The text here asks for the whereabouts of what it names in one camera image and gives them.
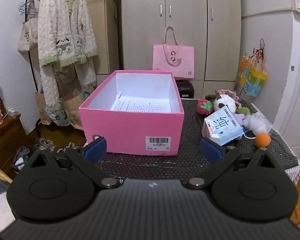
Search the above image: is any large blue tissue pack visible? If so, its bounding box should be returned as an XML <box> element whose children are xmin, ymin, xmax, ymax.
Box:
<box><xmin>202</xmin><ymin>105</ymin><xmax>244</xmax><ymax>146</ymax></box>

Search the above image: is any pink strawberry plush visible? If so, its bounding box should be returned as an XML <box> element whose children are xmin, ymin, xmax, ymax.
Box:
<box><xmin>196</xmin><ymin>99</ymin><xmax>215</xmax><ymax>116</ymax></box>

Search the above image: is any orange ball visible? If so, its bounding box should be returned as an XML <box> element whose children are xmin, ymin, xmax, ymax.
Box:
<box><xmin>254</xmin><ymin>133</ymin><xmax>271</xmax><ymax>148</ymax></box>

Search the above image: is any green plush ball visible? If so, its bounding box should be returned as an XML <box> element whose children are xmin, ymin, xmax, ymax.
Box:
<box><xmin>236</xmin><ymin>107</ymin><xmax>250</xmax><ymax>116</ymax></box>

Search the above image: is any white panda plush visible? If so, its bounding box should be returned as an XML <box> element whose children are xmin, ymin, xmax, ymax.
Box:
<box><xmin>205</xmin><ymin>92</ymin><xmax>242</xmax><ymax>113</ymax></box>

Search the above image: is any white mesh bath sponge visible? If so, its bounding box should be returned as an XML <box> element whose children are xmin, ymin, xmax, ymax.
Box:
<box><xmin>243</xmin><ymin>112</ymin><xmax>272</xmax><ymax>135</ymax></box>

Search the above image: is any pink floral scrunchie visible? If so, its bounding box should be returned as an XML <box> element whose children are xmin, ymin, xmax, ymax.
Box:
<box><xmin>216</xmin><ymin>89</ymin><xmax>239</xmax><ymax>101</ymax></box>

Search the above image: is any purple plush toy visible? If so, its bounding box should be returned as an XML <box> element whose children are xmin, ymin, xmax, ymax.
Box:
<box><xmin>234</xmin><ymin>113</ymin><xmax>245</xmax><ymax>126</ymax></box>

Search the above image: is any black dotted table mat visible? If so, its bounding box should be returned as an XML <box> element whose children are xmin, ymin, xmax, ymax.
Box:
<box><xmin>96</xmin><ymin>99</ymin><xmax>300</xmax><ymax>185</ymax></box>

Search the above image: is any brown paper bag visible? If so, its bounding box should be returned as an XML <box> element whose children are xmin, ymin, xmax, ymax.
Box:
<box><xmin>35</xmin><ymin>87</ymin><xmax>94</xmax><ymax>130</ymax></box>

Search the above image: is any pink cardboard box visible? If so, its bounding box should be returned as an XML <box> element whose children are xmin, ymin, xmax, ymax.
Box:
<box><xmin>78</xmin><ymin>70</ymin><xmax>184</xmax><ymax>155</ymax></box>

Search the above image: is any black suitcase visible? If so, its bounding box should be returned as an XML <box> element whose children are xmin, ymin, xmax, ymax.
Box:
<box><xmin>176</xmin><ymin>80</ymin><xmax>194</xmax><ymax>99</ymax></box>

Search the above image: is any colourful hanging gift bag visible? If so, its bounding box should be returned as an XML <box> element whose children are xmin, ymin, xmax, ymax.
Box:
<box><xmin>238</xmin><ymin>38</ymin><xmax>268</xmax><ymax>97</ymax></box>

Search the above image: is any wooden side cabinet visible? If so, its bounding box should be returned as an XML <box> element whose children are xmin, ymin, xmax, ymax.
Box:
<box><xmin>0</xmin><ymin>113</ymin><xmax>27</xmax><ymax>179</ymax></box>

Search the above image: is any pink paper shopping bag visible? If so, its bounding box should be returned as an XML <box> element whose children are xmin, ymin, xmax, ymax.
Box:
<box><xmin>152</xmin><ymin>26</ymin><xmax>194</xmax><ymax>80</ymax></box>

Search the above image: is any cream knitted cardigan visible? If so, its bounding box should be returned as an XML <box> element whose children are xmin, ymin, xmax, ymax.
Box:
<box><xmin>38</xmin><ymin>0</ymin><xmax>98</xmax><ymax>112</ymax></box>

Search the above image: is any canvas tote bag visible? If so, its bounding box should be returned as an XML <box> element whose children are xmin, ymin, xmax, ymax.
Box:
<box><xmin>18</xmin><ymin>0</ymin><xmax>39</xmax><ymax>53</ymax></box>

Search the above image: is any beige wardrobe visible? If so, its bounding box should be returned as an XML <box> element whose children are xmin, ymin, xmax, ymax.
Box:
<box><xmin>120</xmin><ymin>0</ymin><xmax>241</xmax><ymax>98</ymax></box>

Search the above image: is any black clothes rack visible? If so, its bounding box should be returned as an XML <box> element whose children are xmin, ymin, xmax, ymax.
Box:
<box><xmin>18</xmin><ymin>0</ymin><xmax>40</xmax><ymax>92</ymax></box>

